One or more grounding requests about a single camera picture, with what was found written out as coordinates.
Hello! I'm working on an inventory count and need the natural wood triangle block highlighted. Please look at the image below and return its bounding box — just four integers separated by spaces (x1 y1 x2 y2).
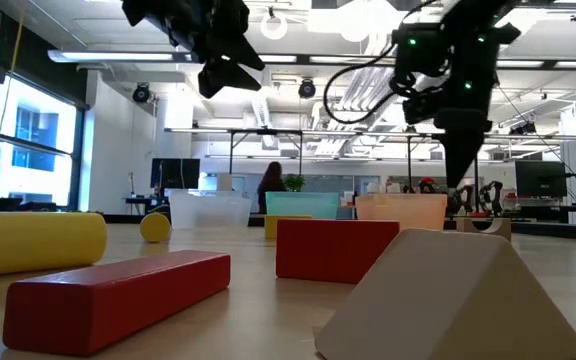
314 228 576 360

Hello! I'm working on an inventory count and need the black monitor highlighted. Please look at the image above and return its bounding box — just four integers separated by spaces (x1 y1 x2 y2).
514 159 568 199
150 158 202 191

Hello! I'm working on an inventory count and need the large window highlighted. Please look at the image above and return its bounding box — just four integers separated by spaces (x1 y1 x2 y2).
0 74 87 211

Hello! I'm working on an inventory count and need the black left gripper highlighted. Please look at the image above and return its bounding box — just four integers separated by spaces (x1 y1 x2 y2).
160 0 267 100

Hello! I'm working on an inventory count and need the yellow arch block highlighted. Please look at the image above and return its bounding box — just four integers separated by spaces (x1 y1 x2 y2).
264 214 313 240

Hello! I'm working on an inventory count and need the clear plastic bin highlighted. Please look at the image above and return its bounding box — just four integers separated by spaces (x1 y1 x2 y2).
168 189 253 230

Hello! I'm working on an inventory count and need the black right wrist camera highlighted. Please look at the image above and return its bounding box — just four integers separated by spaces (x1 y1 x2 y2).
391 22 450 79

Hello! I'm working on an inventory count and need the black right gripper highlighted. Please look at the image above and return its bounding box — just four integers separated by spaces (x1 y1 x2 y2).
433 22 522 190

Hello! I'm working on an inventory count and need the green potted plant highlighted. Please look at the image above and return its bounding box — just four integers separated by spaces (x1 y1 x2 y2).
283 173 307 194

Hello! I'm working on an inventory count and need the natural wood arch block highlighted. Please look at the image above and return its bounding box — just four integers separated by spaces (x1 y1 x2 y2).
456 216 513 243

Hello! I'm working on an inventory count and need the yellow hanging cable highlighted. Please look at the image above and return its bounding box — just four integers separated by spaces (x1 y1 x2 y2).
0 9 24 151

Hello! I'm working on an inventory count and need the yellow cylinder block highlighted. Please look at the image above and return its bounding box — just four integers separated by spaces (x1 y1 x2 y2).
0 211 108 279
139 212 172 244

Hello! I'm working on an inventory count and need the ribbed silver ceiling duct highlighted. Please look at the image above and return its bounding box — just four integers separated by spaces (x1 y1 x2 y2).
327 64 404 156

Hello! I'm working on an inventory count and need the black aluminium table frame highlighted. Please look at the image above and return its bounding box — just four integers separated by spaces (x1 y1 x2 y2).
102 213 576 242

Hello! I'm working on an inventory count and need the long red block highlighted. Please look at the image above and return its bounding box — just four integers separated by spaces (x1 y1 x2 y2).
2 249 232 357

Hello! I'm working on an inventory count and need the orange plastic bin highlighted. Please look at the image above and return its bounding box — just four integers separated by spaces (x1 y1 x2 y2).
355 193 448 232

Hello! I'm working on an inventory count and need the green plastic bin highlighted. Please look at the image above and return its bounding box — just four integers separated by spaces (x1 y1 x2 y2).
266 192 340 221

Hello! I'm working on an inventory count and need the black office desk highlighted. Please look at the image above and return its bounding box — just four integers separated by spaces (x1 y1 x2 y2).
123 196 172 216

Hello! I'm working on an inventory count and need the red arch block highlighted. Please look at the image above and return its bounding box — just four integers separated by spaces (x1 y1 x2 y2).
275 218 401 285

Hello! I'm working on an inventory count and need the white round ceiling fixture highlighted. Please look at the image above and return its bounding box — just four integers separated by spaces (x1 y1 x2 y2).
260 13 289 41

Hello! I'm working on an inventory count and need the black ceiling camera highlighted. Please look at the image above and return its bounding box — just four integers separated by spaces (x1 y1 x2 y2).
131 82 152 105
297 78 317 100
510 119 538 136

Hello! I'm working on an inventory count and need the black metal gantry frame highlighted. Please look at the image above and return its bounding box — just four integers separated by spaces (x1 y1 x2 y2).
164 127 576 194

